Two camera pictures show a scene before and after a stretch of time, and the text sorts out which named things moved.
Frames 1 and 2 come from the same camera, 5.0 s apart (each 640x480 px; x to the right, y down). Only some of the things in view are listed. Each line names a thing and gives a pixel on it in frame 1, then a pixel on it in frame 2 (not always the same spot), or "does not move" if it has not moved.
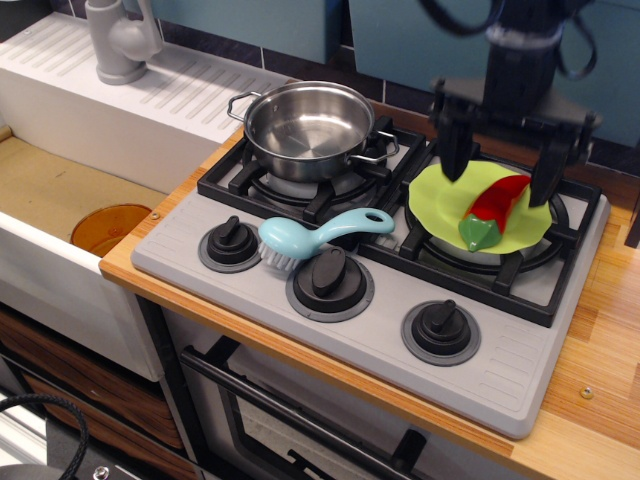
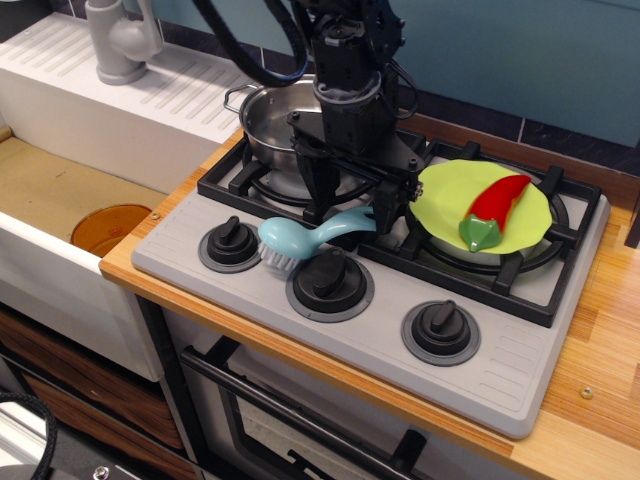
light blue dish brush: [287, 242] does not move
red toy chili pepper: [486, 218] does not move
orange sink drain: [102, 228] does not move
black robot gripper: [518, 92] to [359, 130]
